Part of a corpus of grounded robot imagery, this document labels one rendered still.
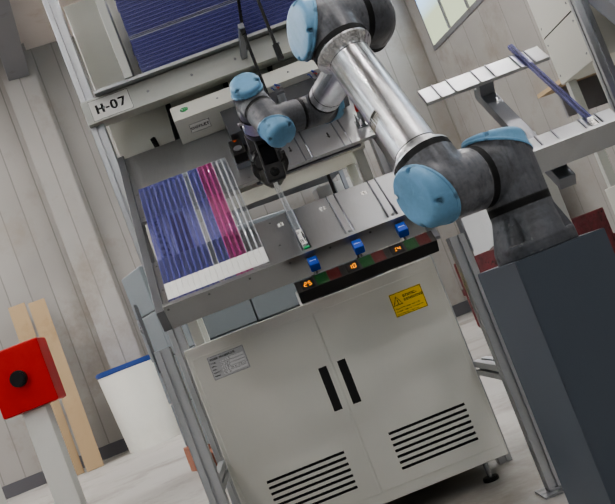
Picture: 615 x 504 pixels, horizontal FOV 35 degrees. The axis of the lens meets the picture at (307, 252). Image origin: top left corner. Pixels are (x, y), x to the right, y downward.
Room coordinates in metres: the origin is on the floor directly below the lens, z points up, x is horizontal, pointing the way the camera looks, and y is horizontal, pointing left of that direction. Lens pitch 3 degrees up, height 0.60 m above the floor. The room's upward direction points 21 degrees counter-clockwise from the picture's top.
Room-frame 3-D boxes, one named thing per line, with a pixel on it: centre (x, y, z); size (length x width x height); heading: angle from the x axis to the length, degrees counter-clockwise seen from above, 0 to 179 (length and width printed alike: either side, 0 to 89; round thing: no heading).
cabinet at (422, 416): (2.91, 0.07, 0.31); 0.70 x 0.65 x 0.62; 94
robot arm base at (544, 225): (1.77, -0.39, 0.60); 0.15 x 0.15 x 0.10
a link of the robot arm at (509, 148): (1.77, -0.38, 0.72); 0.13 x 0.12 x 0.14; 116
